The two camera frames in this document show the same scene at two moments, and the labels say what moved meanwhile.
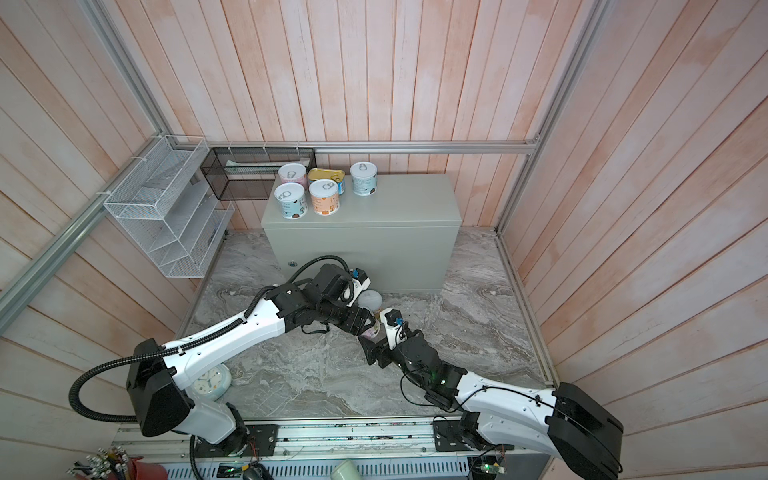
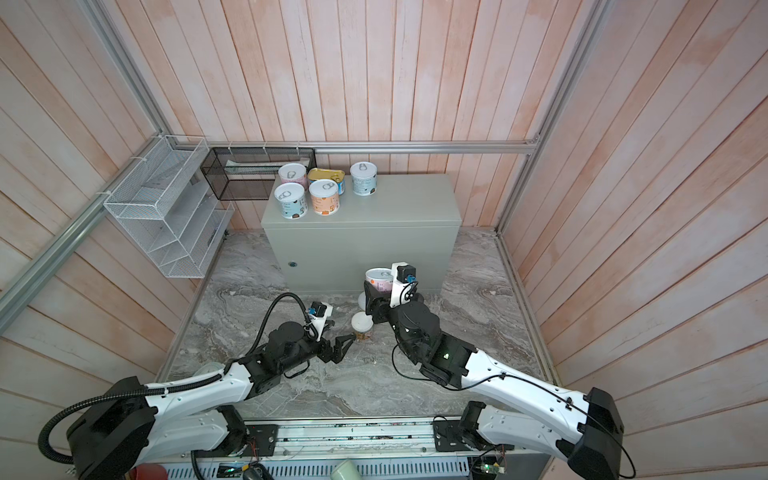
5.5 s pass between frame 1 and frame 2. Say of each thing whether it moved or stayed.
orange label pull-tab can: stayed
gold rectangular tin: stayed
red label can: moved
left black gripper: moved
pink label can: stayed
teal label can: stayed
